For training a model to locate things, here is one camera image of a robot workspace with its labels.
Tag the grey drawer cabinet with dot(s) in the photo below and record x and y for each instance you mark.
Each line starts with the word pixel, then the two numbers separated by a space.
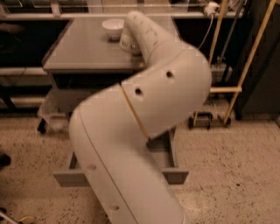
pixel 87 52

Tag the yellow wooden frame cart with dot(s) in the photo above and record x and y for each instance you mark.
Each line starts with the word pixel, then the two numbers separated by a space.
pixel 256 54

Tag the open grey middle drawer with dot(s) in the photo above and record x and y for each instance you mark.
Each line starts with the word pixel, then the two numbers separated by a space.
pixel 161 148

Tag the white ceramic bowl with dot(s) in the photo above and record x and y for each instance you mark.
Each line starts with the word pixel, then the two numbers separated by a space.
pixel 113 28

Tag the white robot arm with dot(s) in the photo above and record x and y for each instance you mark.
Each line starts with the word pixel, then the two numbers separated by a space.
pixel 125 177

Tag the closed grey upper drawer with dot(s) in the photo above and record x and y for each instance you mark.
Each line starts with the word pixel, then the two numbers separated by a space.
pixel 69 99

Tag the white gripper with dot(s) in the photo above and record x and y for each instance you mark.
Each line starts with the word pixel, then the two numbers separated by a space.
pixel 127 44

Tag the clear plastic bin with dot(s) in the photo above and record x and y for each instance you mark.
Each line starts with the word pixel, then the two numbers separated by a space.
pixel 50 115

